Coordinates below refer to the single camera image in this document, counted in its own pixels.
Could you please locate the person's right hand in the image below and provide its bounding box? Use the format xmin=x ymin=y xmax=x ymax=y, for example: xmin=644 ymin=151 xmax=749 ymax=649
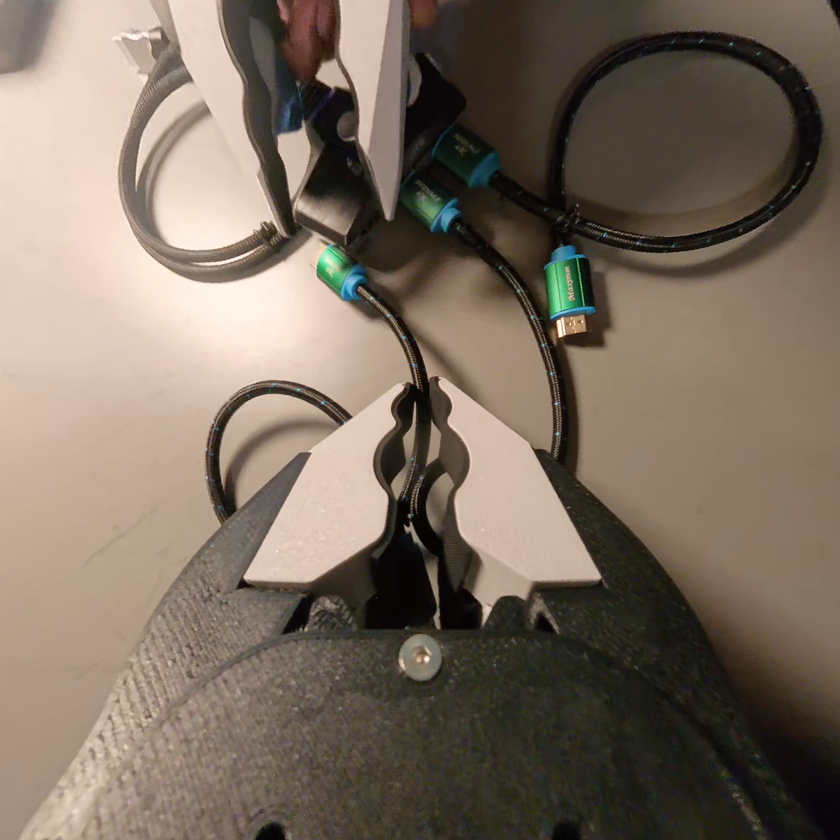
xmin=276 ymin=0 xmax=442 ymax=83

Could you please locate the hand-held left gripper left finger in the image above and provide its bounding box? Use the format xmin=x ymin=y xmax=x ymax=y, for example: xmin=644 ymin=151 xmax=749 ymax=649
xmin=243 ymin=382 xmax=416 ymax=608

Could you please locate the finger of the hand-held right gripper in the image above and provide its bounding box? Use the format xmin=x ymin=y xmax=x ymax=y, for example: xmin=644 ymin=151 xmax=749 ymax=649
xmin=336 ymin=0 xmax=412 ymax=223
xmin=150 ymin=0 xmax=298 ymax=237

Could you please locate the black hdmi switch box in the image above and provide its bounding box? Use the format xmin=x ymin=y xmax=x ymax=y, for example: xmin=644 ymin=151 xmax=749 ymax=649
xmin=292 ymin=52 xmax=468 ymax=247

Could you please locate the black braided switch cable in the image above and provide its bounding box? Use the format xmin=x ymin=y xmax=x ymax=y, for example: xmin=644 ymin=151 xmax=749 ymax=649
xmin=113 ymin=26 xmax=291 ymax=274

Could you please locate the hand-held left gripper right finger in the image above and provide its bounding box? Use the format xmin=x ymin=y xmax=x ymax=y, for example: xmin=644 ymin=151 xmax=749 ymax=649
xmin=428 ymin=376 xmax=604 ymax=608

